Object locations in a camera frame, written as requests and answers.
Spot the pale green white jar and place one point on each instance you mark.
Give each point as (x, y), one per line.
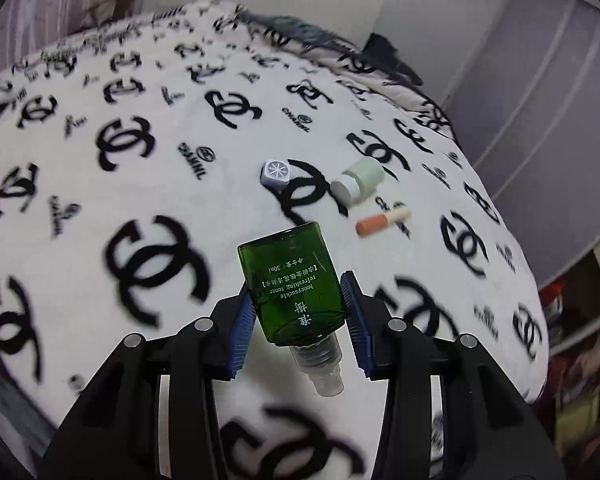
(358, 182)

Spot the logo print pillow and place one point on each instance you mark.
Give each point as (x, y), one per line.
(318, 47)

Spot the grey panelled wardrobe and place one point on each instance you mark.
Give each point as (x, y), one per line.
(527, 116)

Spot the dark green toner bottle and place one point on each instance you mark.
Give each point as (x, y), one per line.
(294, 287)

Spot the dark clothing by pillow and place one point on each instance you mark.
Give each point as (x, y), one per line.
(380, 51)

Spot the small white square cap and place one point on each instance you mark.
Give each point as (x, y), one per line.
(275, 173)

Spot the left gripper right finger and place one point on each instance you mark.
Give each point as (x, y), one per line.
(450, 411)

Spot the orange cream tube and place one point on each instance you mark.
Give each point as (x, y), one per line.
(379, 222)

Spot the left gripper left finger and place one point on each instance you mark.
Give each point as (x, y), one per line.
(111, 431)

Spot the white black logo blanket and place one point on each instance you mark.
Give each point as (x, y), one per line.
(130, 160)

